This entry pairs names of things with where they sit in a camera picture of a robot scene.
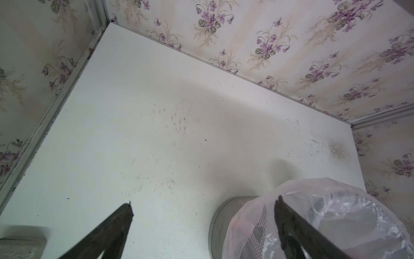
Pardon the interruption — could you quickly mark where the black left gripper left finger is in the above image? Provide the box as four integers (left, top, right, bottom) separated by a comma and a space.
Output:
61, 204, 134, 259

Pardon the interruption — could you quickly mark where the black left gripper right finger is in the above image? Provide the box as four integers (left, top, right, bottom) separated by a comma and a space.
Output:
274, 195, 350, 259

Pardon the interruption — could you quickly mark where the mesh bin with pink bag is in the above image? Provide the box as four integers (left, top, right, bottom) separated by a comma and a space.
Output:
208, 178, 414, 259

